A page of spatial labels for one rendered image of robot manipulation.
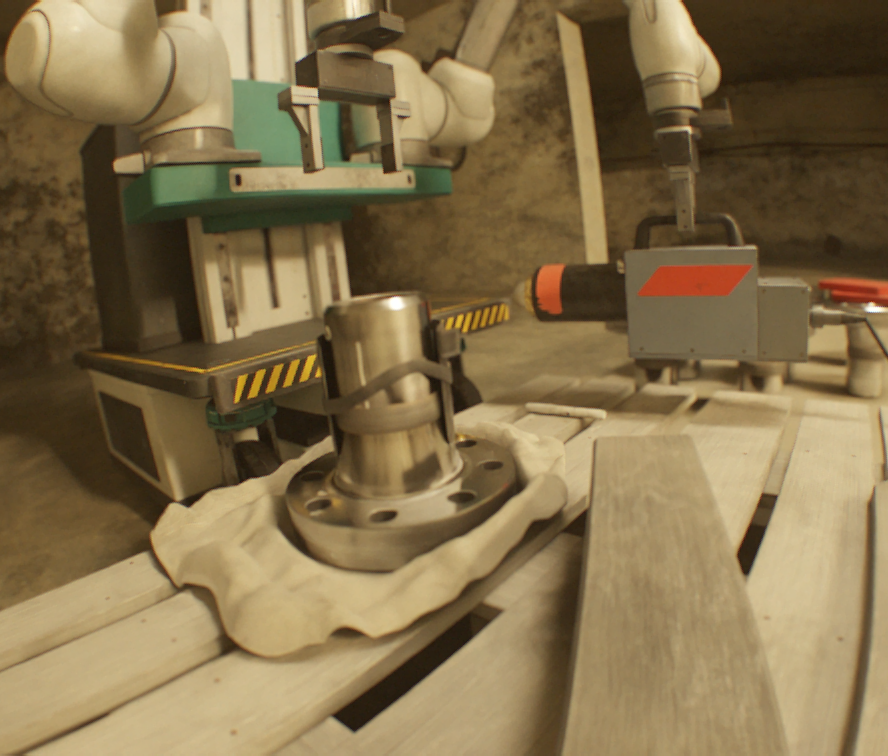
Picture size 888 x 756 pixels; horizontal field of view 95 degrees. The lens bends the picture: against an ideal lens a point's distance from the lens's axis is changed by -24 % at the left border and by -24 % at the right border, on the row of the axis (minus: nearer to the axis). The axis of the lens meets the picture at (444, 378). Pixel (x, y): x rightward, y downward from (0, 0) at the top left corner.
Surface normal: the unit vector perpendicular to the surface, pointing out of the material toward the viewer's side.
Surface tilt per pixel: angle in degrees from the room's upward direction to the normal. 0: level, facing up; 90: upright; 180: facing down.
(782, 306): 90
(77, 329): 90
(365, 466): 78
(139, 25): 96
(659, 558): 0
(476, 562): 55
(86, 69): 127
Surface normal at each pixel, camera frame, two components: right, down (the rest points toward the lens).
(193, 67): 0.94, 0.02
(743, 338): -0.52, 0.25
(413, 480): 0.32, -0.02
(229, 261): 0.77, 0.07
